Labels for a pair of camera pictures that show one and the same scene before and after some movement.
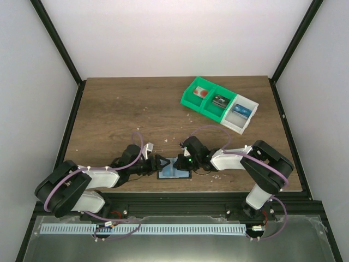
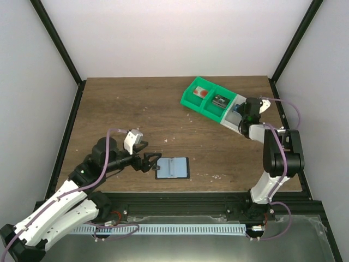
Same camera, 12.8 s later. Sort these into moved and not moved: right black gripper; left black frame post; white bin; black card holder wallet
Moved: right black gripper
Not moved: white bin; left black frame post; black card holder wallet
